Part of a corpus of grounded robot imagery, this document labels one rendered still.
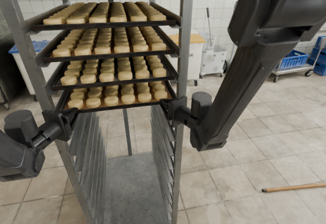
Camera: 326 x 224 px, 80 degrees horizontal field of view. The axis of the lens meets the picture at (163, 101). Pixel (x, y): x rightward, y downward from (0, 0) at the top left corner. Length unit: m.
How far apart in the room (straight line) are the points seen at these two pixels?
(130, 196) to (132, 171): 0.21
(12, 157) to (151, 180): 1.19
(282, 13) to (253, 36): 0.04
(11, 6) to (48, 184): 1.56
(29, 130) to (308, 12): 0.58
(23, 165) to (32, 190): 1.48
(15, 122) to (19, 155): 0.09
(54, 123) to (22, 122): 0.11
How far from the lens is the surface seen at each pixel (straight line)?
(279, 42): 0.30
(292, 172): 2.13
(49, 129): 0.64
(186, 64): 0.65
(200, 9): 3.50
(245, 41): 0.28
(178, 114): 0.62
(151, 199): 1.50
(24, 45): 0.65
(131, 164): 1.69
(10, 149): 0.50
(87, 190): 1.06
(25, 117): 0.57
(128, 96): 0.73
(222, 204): 1.71
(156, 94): 0.73
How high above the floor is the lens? 1.42
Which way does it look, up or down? 32 degrees down
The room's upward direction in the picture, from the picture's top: straight up
